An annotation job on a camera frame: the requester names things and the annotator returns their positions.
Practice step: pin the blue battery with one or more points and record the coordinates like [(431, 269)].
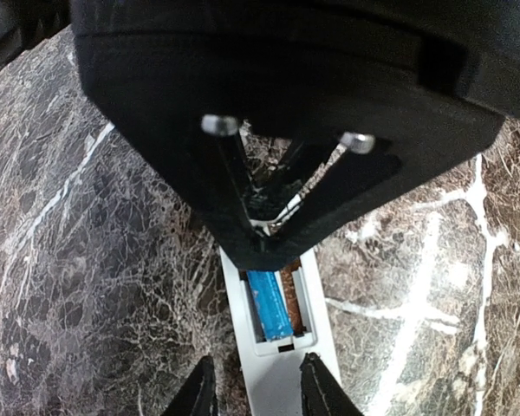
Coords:
[(269, 304)]

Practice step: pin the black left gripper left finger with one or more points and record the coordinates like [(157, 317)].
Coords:
[(197, 396)]

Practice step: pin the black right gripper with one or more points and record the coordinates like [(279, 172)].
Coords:
[(433, 79)]

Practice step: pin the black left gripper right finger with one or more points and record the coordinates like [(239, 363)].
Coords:
[(321, 393)]

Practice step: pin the white remote control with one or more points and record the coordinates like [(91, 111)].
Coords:
[(271, 367)]

